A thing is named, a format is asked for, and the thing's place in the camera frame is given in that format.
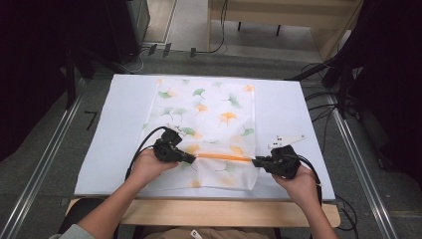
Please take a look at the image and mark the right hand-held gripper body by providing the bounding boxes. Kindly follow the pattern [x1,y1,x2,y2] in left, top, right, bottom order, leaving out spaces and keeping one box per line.
[264,133,307,180]

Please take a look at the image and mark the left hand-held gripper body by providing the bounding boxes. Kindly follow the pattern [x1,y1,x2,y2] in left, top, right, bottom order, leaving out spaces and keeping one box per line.
[152,124,187,164]

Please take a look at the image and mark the white leaf-print pillowcase with orange zipper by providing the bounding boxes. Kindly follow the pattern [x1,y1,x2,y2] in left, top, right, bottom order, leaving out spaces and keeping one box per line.
[138,77,261,192]

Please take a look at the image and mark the person's left hand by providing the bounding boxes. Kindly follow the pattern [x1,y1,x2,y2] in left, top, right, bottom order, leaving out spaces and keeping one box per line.
[129,147,181,187]

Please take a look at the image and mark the person's right hand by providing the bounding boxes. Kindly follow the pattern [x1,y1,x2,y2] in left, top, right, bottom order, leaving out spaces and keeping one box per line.
[272,163,320,207]

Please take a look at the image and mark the white table sheet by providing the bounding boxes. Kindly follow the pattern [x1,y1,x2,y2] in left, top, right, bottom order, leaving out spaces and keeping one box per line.
[74,73,336,202]

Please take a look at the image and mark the wooden table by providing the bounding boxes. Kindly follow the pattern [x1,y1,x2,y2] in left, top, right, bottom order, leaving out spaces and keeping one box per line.
[65,196,342,229]

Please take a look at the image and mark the black curtain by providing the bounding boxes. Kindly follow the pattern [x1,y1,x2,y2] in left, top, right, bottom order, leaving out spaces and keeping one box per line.
[322,0,422,190]

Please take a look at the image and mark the light wooden bench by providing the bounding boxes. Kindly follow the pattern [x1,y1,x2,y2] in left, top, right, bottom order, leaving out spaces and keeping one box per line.
[207,0,364,62]

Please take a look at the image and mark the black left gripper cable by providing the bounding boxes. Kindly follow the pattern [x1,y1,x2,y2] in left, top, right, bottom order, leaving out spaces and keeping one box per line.
[124,125,169,182]

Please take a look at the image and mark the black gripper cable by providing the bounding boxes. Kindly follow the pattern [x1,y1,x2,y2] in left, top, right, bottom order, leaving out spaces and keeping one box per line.
[294,153,323,204]
[124,125,169,182]

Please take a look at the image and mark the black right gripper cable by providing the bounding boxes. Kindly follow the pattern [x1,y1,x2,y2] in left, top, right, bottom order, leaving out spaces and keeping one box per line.
[294,153,323,204]

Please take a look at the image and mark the black floor cables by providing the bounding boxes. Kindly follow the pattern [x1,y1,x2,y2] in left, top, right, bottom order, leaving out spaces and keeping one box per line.
[300,61,361,153]

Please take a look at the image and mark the aluminium floor rail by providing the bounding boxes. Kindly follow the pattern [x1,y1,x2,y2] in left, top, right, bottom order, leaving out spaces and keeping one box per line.
[0,79,88,239]
[326,94,399,239]

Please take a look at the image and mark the black hanging cable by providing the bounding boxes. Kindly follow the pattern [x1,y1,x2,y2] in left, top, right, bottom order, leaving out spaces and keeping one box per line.
[189,0,230,58]

